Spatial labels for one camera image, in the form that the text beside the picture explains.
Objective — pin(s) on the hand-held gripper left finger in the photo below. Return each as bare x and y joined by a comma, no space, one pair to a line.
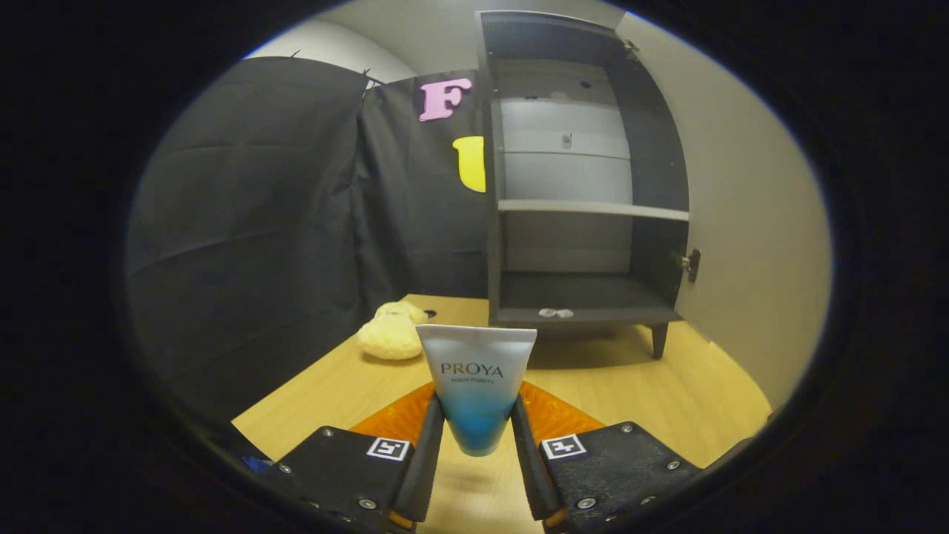
348,475

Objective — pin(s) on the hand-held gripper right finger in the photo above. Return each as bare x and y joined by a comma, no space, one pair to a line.
623,467

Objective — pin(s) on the white and blue tube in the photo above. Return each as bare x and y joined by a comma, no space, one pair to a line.
476,393

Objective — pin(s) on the beige cabinet door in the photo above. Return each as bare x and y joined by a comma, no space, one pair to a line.
749,245

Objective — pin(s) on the small blue object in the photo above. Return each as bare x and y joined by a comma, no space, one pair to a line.
256,464

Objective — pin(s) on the yellow plush toy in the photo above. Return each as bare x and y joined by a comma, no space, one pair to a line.
389,337

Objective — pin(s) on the dark grey cabinet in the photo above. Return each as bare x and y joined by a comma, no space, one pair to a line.
563,293

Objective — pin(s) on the black backdrop cloth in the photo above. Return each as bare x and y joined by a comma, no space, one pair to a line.
259,245

